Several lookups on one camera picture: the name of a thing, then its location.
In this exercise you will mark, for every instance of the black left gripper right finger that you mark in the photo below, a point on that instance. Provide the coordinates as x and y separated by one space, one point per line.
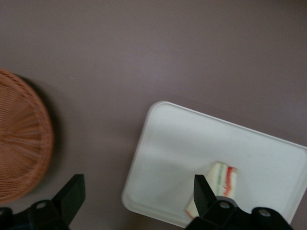
206 203

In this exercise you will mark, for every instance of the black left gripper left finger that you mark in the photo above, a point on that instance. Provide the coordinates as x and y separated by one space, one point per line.
69 196

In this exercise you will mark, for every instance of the triangular sandwich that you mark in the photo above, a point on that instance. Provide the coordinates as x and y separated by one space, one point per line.
225 177

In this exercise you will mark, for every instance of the cream plastic serving tray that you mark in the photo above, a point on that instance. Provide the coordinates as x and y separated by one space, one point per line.
182 148

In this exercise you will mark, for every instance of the brown round wicker basket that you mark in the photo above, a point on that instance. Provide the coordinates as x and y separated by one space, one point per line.
21 143

